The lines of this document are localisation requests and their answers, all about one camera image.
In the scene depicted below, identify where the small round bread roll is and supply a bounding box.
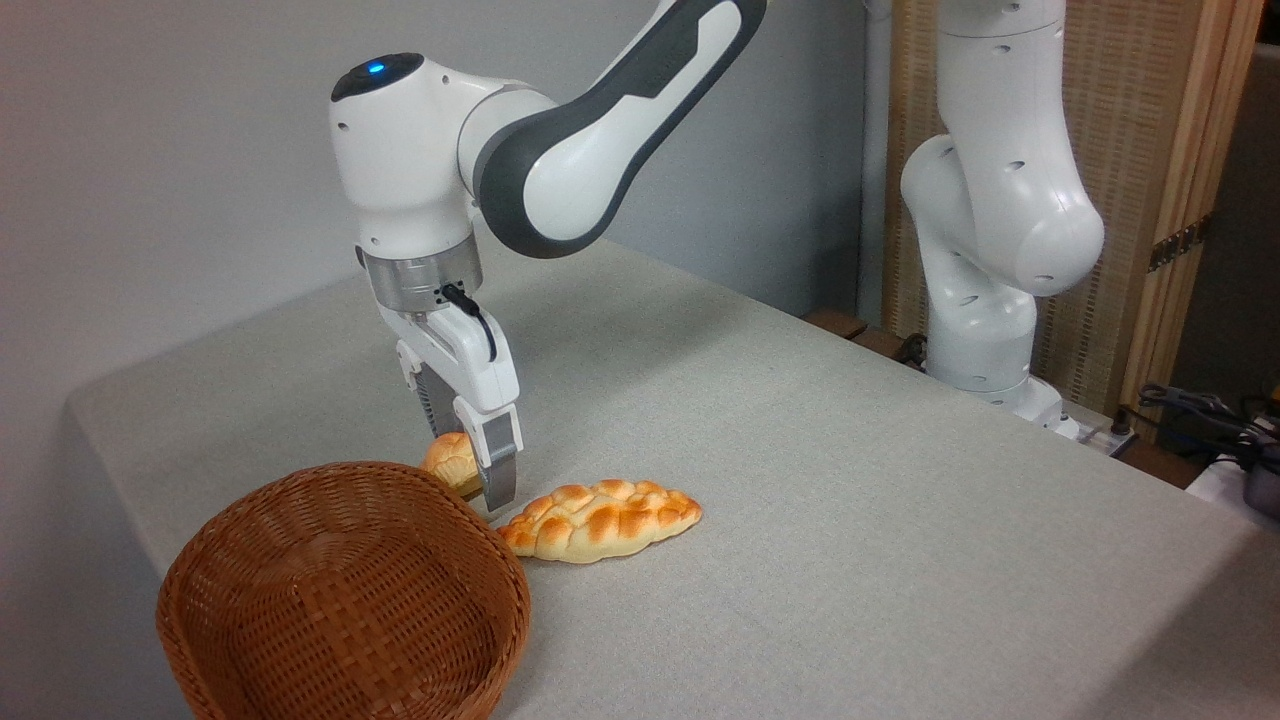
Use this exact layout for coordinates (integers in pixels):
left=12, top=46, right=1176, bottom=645
left=420, top=431, right=485, bottom=502

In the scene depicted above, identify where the metal screen hinge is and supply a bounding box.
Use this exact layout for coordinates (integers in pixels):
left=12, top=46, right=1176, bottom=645
left=1147, top=214, right=1214, bottom=274

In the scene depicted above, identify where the wooden rattan folding screen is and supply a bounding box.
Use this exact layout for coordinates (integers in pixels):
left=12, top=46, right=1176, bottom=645
left=884, top=0, right=1267, bottom=443

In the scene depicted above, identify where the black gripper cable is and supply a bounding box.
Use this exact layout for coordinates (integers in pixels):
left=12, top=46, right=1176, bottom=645
left=440, top=283, right=499, bottom=363

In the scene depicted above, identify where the brown wooden block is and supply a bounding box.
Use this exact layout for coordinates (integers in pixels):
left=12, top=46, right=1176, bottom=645
left=850, top=327, right=909, bottom=363
left=802, top=307, right=870, bottom=342

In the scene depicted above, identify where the brown woven wicker basket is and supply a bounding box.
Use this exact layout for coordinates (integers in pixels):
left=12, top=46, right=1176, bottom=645
left=155, top=460, right=533, bottom=720

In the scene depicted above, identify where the grey vertical pipe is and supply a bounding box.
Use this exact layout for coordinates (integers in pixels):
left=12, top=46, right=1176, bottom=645
left=857, top=0, right=894, bottom=327

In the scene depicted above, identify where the long braided bread loaf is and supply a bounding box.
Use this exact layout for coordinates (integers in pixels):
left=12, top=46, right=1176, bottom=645
left=496, top=478, right=704, bottom=566

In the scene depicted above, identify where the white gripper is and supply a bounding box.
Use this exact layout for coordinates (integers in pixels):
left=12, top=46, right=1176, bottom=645
left=377, top=300, right=526, bottom=514

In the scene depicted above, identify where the bundle of dark cables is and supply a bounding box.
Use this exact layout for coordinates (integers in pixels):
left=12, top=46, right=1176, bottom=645
left=1137, top=384, right=1280, bottom=473

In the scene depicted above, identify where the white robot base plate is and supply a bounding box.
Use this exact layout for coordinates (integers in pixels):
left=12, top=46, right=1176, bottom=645
left=1040, top=398, right=1141, bottom=458

